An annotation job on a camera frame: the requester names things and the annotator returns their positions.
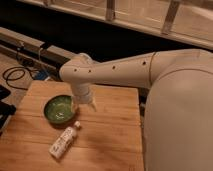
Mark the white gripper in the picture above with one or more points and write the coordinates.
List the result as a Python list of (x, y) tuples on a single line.
[(82, 95)]

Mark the white plastic bottle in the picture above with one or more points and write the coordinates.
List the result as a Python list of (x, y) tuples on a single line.
[(64, 140)]

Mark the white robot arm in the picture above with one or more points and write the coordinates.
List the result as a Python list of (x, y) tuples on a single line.
[(178, 121)]

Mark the green ceramic bowl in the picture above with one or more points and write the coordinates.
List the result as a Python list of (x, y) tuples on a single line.
[(59, 109)]

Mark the blue object on floor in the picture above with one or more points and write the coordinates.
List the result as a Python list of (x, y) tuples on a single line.
[(41, 75)]

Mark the black object at left edge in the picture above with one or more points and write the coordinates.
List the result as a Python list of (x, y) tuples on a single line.
[(6, 110)]

